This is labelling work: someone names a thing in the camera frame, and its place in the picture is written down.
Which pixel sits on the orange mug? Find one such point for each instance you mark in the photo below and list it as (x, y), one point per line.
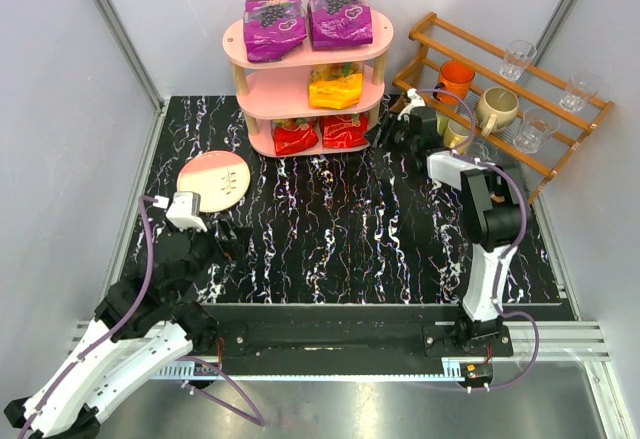
(454, 81)

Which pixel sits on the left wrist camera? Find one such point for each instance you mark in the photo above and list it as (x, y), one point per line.
(182, 210)

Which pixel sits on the purple candy bag front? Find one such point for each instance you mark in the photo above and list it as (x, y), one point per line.
(338, 24)

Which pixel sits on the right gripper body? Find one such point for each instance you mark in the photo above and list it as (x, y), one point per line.
(395, 132)

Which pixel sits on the orange candy bag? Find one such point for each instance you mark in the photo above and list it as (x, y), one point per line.
(336, 85)

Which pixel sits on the small clear glass bottom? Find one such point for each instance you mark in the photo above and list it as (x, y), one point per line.
(478, 151)

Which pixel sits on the purple candy bag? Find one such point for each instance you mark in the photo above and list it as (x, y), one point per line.
(338, 24)
(272, 28)

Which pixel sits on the beige round mug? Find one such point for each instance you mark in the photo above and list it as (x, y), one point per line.
(496, 110)

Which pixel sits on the clear glass top left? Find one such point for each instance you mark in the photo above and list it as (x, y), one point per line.
(517, 57)

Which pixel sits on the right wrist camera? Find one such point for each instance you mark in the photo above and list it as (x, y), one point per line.
(411, 99)

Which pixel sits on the pink round plate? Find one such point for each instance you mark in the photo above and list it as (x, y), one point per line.
(220, 178)

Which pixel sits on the wooden cup rack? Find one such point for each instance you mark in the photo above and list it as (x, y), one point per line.
(440, 41)

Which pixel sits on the red candy bag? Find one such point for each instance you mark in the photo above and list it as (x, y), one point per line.
(291, 136)
(344, 131)

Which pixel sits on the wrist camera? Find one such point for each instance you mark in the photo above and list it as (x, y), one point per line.
(182, 210)
(411, 99)

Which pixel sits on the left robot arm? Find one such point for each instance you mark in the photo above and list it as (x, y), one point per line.
(147, 320)

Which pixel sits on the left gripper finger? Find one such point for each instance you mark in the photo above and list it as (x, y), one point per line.
(225, 237)
(237, 243)

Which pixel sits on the clear glass top right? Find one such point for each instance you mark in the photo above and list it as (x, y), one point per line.
(581, 87)

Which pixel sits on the purple candy bag back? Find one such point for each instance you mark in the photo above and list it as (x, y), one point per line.
(272, 28)

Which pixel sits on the green-yellow mug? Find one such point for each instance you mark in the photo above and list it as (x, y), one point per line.
(442, 121)

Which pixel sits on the clear glass middle shelf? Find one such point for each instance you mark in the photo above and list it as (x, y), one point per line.
(536, 126)

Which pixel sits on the cream yellow mug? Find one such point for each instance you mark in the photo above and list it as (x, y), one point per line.
(455, 134)

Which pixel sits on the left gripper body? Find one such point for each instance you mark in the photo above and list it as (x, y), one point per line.
(215, 241)

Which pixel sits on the pink three-tier shelf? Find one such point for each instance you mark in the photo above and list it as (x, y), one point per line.
(279, 90)

